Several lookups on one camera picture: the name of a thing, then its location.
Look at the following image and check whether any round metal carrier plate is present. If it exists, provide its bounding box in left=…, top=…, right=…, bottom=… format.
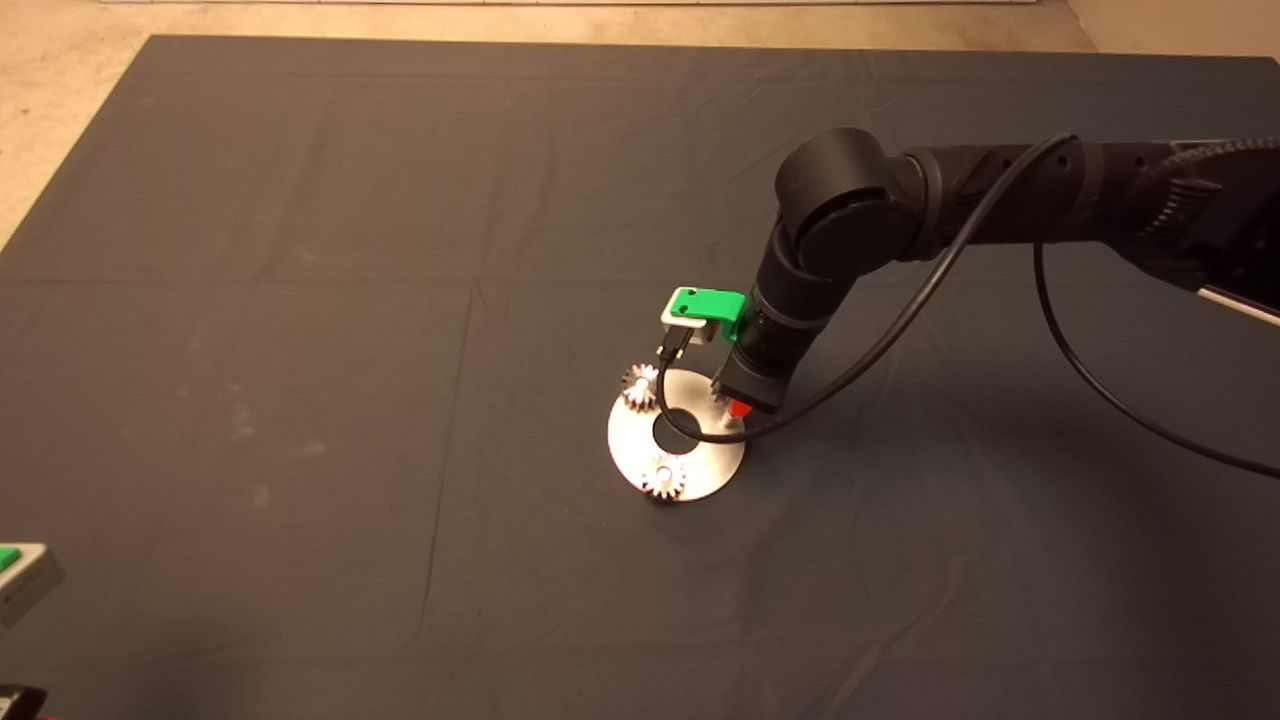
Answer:
left=607, top=368, right=747, bottom=503

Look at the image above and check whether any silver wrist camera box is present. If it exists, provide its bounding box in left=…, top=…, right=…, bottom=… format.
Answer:
left=660, top=306, right=716, bottom=349
left=0, top=542, right=67, bottom=629

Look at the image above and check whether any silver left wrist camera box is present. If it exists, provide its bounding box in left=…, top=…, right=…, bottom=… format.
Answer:
left=0, top=542, right=67, bottom=629

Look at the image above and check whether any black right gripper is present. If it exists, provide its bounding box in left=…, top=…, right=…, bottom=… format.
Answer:
left=714, top=335, right=801, bottom=422

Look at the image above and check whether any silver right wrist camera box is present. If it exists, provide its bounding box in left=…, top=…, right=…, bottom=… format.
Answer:
left=660, top=306, right=716, bottom=349

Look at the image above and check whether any dark grey table cloth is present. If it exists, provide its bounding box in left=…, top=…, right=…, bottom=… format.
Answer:
left=0, top=34, right=1280, bottom=720

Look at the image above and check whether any green right camera mount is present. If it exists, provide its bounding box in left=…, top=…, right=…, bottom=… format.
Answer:
left=668, top=287, right=748, bottom=347

